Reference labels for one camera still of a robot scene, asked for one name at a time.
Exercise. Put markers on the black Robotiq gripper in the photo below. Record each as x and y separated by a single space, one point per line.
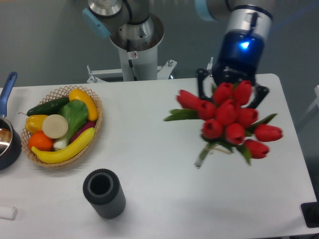
238 60

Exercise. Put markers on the red tulip bouquet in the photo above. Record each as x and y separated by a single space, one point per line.
227 121

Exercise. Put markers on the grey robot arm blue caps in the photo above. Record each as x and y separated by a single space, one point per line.
136 33

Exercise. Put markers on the dark grey ribbed vase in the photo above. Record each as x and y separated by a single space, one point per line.
103 190

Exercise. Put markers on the white furniture leg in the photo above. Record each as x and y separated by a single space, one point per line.
310 111

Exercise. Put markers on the purple eggplant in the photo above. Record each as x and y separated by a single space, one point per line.
86 126

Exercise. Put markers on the black device at table edge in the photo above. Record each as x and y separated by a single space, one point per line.
310 212

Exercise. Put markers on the yellow squash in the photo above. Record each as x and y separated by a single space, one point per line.
78 94

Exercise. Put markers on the green bok choy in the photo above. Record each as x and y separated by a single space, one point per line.
76 113

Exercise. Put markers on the green cucumber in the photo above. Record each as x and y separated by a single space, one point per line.
47 108

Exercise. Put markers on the beige round disc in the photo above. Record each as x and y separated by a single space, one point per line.
55 126

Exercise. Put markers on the yellow banana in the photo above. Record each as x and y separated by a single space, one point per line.
65 154

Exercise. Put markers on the yellow bell pepper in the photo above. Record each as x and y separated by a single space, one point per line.
34 123

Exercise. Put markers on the orange fruit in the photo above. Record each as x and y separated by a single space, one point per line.
41 142

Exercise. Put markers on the white cylinder object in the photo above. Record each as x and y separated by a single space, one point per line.
8 212

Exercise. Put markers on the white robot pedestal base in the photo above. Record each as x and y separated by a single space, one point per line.
135 66

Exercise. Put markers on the dark saucepan blue handle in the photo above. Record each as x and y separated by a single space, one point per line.
10 143

